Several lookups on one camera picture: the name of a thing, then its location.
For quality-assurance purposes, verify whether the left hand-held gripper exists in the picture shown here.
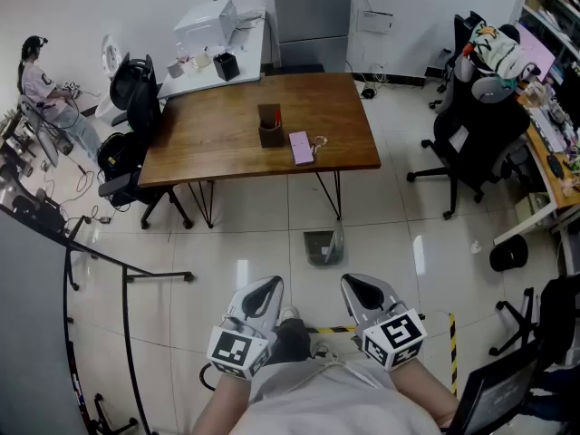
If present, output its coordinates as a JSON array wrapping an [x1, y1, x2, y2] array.
[[207, 275, 285, 381]]

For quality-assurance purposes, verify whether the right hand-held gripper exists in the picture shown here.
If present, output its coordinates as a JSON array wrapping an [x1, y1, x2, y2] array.
[[342, 273, 429, 373]]

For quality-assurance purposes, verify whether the grey dustpan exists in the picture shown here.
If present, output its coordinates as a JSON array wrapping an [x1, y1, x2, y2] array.
[[303, 219, 344, 267]]

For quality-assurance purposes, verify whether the person's left forearm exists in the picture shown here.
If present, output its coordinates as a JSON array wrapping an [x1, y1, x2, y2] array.
[[192, 372, 253, 435]]

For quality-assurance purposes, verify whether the person's right forearm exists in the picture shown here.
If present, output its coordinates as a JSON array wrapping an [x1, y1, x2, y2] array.
[[389, 360, 459, 430]]

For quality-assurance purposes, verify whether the yellow black floor tape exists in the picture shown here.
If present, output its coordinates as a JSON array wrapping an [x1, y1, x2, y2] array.
[[306, 313, 459, 396]]

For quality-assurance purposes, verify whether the person's white shirt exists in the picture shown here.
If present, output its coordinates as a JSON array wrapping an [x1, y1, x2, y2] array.
[[230, 358, 443, 435]]

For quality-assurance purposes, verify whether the black mesh chair back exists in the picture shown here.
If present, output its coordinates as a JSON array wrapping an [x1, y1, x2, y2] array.
[[446, 346, 547, 435]]

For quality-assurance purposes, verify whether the brown pen holder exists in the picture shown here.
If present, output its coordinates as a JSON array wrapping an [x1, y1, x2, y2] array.
[[256, 103, 284, 149]]

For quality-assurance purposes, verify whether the brown wooden table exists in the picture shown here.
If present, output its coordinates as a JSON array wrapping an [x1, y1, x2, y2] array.
[[138, 72, 382, 230]]

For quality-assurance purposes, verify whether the pale green box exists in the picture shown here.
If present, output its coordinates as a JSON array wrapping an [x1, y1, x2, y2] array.
[[514, 191, 552, 226]]

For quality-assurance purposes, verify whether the black grey-headrest office chair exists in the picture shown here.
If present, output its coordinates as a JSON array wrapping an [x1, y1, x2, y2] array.
[[406, 52, 532, 220]]

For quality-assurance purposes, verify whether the black backpack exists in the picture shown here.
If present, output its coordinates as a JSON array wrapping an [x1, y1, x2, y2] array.
[[97, 131, 138, 181]]

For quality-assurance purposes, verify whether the whiteboard on black stand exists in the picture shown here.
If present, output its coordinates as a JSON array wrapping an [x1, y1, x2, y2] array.
[[0, 204, 196, 435]]

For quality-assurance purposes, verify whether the black computer mouse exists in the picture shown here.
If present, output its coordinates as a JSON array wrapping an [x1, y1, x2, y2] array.
[[546, 153, 566, 181]]

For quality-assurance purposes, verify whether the black square holder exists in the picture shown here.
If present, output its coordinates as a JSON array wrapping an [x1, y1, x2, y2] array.
[[212, 52, 241, 82]]

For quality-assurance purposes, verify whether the white table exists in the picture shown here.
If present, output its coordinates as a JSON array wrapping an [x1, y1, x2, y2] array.
[[156, 9, 266, 102]]

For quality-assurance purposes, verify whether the white keyboard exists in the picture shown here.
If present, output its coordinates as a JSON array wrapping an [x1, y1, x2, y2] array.
[[527, 106, 568, 154]]

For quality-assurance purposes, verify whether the grey swivel chair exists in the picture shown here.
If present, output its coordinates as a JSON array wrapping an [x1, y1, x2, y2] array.
[[18, 95, 74, 168]]

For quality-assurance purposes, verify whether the colourful patterned cloth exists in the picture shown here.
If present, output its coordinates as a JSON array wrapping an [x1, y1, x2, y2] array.
[[461, 21, 541, 92]]

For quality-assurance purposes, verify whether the grey refrigerator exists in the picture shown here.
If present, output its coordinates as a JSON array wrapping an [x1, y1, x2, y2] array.
[[271, 0, 355, 74]]

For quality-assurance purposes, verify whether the white microwave oven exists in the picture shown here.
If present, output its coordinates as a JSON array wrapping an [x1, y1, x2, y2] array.
[[173, 0, 239, 47]]

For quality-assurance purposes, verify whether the white round floor fan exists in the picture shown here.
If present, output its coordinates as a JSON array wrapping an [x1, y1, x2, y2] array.
[[93, 34, 129, 127]]

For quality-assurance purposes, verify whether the pink-screen monitor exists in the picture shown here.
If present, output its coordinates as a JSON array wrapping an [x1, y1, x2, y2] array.
[[515, 22, 556, 83]]

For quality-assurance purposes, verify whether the white storage shelf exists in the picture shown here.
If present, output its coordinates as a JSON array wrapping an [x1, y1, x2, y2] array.
[[510, 0, 580, 65]]

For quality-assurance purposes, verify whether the black looped cable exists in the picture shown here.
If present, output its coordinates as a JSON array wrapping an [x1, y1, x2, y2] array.
[[198, 362, 219, 392]]

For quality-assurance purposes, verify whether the black floor cable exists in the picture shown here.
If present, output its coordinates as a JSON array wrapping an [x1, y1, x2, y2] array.
[[57, 164, 120, 226]]

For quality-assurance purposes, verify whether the wooden desk white frame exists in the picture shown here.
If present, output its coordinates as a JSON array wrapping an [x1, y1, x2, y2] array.
[[492, 79, 580, 247]]

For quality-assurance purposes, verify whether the white wall box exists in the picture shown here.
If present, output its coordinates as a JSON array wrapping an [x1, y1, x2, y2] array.
[[355, 9, 394, 34]]

